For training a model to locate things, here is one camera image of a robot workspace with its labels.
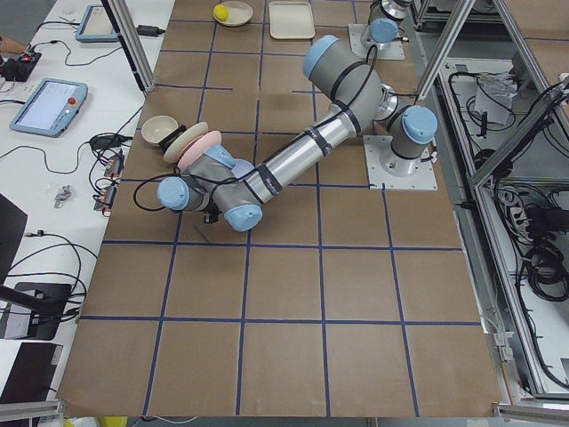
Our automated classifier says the black monitor stand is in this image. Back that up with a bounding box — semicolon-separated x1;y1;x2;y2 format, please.
1;282;72;341

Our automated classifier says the yellow lemon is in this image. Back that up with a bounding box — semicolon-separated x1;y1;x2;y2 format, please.
212;4;229;22

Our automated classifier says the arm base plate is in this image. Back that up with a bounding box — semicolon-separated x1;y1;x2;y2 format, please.
348;23;405;60
363;135;438;191

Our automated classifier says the far blue teach pendant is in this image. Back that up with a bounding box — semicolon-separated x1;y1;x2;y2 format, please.
75;4;118;43

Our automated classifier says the pink plate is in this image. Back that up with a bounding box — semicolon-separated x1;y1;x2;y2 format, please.
177;131;221;171

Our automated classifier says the cream round plate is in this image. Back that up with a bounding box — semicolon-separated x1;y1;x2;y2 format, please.
214;1;253;28

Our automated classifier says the cream bowl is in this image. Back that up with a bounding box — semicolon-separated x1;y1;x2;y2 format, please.
140;116;179;147

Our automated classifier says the white rectangular tray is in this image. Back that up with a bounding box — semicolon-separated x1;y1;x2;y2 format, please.
268;1;316;40

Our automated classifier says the blue teach pendant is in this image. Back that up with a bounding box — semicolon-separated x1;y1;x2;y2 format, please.
75;4;118;43
9;78;89;138

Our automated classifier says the cream plate in rack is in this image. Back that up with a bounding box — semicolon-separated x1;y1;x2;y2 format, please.
163;122;209;164

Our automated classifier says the near blue teach pendant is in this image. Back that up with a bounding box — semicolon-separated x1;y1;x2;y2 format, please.
9;78;89;138

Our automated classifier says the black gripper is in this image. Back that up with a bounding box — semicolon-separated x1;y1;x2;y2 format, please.
203;205;220;224

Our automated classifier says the black dish rack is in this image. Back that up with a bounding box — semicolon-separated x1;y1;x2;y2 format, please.
158;125;187;153

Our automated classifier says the aluminium frame post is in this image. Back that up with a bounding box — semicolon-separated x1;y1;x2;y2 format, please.
101;0;156;93

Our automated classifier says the metal clamp piece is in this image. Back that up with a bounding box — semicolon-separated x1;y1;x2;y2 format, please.
53;185;73;209

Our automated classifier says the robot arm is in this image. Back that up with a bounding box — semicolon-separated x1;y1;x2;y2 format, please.
156;35;387;232
361;0;412;45

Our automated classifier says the light blue plate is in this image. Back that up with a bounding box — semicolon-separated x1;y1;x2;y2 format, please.
232;159;254;179

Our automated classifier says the black power adapter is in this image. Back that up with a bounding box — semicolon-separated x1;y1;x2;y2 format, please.
136;25;165;37

